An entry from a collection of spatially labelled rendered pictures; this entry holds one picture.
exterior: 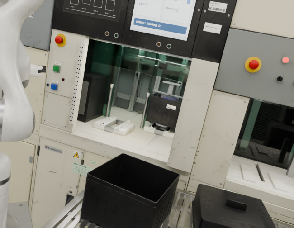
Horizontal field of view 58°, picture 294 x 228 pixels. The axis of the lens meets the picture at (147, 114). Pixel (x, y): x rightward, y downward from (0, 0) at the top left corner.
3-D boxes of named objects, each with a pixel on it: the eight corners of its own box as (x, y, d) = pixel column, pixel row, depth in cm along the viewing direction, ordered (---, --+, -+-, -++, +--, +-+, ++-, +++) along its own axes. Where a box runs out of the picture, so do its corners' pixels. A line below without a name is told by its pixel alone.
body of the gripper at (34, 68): (7, 75, 117) (25, 74, 128) (26, 80, 115) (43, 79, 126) (8, 58, 115) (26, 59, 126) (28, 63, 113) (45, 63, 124)
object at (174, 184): (116, 186, 123) (122, 152, 119) (171, 210, 113) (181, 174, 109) (78, 215, 98) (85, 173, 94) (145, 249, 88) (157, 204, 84)
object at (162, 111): (141, 125, 179) (151, 79, 172) (149, 120, 199) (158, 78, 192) (176, 135, 174) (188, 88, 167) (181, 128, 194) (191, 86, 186)
